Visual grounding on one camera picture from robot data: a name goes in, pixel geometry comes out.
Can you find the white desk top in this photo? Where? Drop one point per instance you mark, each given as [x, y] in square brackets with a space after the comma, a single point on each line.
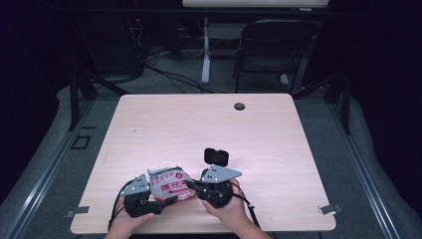
[255, 3]

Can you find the pink and white plastic bag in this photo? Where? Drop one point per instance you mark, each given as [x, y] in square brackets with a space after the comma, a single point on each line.
[170, 186]

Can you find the grey table corner bracket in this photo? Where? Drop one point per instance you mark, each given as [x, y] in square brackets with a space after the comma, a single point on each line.
[329, 208]
[77, 210]

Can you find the black folding chair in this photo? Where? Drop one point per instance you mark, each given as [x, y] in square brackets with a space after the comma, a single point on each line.
[275, 43]

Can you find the white desk leg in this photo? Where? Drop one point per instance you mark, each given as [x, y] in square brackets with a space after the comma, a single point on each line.
[206, 59]

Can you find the clear jar with black lid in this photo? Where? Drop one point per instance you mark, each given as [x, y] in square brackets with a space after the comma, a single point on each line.
[216, 157]

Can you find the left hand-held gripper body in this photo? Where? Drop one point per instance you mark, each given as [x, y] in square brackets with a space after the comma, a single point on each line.
[141, 202]

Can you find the dark equipment with red light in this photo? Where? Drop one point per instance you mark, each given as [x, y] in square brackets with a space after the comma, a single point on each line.
[134, 43]

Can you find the black metal stand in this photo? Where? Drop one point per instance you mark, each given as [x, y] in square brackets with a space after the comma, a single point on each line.
[345, 103]
[74, 99]

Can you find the person's left hand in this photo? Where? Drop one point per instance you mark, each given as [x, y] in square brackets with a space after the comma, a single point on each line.
[127, 220]

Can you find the person's right hand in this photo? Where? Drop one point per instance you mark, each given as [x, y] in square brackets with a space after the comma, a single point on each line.
[232, 212]

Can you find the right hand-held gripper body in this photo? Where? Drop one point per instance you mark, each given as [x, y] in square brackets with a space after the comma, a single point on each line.
[217, 189]

